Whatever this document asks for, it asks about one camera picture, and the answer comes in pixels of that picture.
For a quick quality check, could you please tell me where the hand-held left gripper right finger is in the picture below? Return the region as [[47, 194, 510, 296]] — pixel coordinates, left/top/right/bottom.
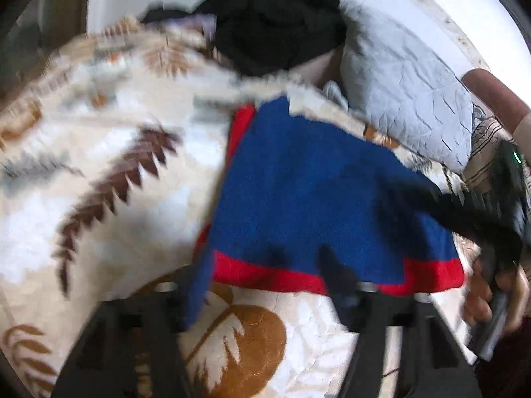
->
[[317, 242, 484, 398]]

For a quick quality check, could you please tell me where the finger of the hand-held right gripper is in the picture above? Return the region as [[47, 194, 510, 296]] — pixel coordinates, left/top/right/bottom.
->
[[373, 178, 482, 241]]

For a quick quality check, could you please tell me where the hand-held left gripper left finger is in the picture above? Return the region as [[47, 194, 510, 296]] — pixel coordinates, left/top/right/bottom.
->
[[50, 249, 216, 398]]

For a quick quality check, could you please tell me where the red and blue sweater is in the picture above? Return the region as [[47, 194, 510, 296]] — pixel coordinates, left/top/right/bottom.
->
[[193, 95, 465, 299]]

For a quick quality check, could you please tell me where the person's right hand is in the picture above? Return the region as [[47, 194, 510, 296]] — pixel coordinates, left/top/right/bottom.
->
[[462, 253, 531, 334]]

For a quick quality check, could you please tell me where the striped floral sofa cushion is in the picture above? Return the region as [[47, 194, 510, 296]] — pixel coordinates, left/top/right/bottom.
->
[[460, 116, 531, 200]]

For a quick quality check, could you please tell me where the brown and beige sofa cover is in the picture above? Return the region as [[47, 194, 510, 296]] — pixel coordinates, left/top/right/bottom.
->
[[461, 68, 531, 150]]

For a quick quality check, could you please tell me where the grey quilted pillow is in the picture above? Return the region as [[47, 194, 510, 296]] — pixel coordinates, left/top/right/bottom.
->
[[338, 0, 478, 175]]

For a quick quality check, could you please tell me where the leaf print blanket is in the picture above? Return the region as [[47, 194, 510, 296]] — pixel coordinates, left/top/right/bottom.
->
[[0, 14, 478, 398]]

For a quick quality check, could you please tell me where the dark red cloth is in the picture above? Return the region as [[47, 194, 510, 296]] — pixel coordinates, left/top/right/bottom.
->
[[475, 319, 531, 398]]

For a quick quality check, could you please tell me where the black clothing pile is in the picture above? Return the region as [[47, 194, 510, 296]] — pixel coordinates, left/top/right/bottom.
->
[[141, 0, 349, 77]]

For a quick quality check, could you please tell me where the purple cloth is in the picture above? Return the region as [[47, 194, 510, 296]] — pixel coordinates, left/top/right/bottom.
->
[[166, 12, 218, 40]]

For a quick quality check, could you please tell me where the wooden door with glass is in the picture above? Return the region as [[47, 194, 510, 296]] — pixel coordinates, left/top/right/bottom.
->
[[0, 0, 94, 100]]

